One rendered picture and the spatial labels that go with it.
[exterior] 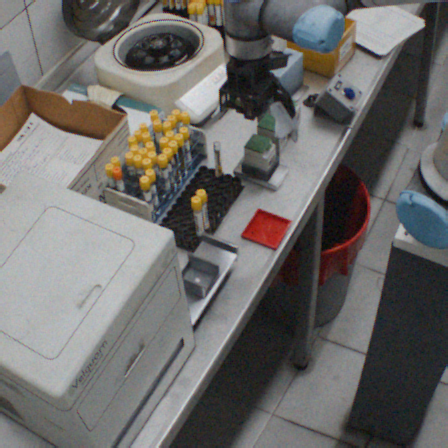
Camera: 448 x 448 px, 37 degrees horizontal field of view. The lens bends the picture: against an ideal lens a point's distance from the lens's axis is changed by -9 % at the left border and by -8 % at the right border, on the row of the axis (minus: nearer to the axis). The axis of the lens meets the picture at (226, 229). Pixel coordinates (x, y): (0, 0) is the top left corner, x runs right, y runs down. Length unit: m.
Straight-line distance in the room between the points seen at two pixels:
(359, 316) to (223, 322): 1.09
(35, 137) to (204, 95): 0.36
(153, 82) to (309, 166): 0.35
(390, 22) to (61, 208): 1.09
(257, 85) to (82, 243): 0.42
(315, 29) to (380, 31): 0.77
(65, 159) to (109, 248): 0.50
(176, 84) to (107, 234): 0.57
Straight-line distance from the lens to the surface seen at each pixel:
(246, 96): 1.16
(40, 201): 1.00
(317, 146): 1.44
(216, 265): 1.17
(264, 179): 1.35
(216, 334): 1.18
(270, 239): 1.28
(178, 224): 1.29
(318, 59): 1.59
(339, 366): 2.14
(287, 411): 2.07
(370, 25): 1.78
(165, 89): 1.44
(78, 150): 1.40
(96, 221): 0.95
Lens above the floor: 1.89
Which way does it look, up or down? 51 degrees down
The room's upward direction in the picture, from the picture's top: 5 degrees counter-clockwise
